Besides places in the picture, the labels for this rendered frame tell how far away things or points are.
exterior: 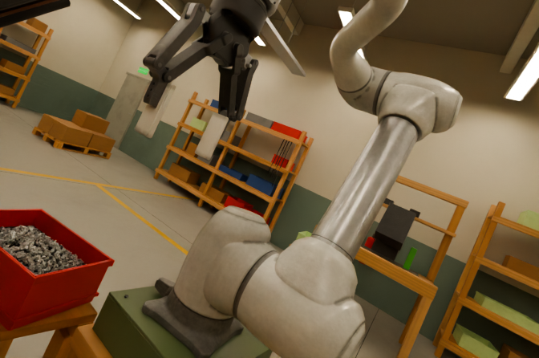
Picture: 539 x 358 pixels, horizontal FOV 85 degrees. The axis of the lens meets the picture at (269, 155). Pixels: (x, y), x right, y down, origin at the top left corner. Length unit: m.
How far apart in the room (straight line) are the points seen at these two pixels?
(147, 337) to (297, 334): 0.29
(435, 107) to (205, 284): 0.67
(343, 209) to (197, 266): 0.33
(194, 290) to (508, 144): 5.52
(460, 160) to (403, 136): 4.92
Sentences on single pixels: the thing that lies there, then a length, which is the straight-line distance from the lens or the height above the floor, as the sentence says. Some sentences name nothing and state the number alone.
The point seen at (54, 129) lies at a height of 0.27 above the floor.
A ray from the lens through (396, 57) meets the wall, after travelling 6.39.
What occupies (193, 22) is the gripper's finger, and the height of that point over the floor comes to 1.44.
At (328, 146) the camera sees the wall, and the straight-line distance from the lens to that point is 5.90.
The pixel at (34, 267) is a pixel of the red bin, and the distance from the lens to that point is 0.92.
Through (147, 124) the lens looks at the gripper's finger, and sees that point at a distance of 0.38.
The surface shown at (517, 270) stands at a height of 1.46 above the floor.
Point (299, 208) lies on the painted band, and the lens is 5.86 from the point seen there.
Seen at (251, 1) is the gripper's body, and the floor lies 1.50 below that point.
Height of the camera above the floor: 1.32
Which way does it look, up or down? 2 degrees up
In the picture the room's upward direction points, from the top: 25 degrees clockwise
